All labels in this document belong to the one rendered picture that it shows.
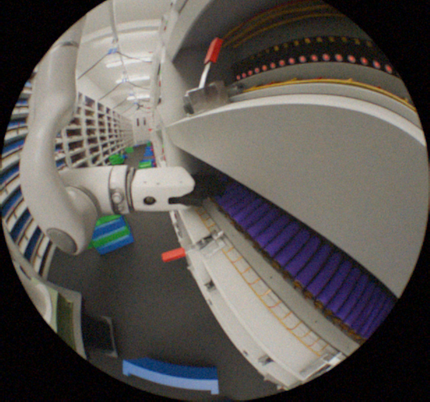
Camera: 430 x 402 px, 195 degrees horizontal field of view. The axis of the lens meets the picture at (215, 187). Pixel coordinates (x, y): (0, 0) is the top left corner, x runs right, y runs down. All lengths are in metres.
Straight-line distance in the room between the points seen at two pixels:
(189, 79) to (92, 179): 0.28
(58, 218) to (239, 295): 0.23
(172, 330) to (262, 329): 0.57
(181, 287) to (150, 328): 0.29
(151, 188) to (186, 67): 0.28
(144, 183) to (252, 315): 0.23
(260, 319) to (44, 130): 0.31
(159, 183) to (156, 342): 0.71
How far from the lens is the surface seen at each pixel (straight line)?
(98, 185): 0.21
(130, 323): 0.81
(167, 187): 0.18
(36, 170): 0.17
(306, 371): 0.23
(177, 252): 0.20
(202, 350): 0.71
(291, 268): 0.18
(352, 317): 0.21
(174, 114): 0.30
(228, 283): 0.20
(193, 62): 0.36
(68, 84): 0.25
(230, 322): 0.39
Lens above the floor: 0.70
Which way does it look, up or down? 27 degrees down
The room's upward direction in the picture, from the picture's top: straight up
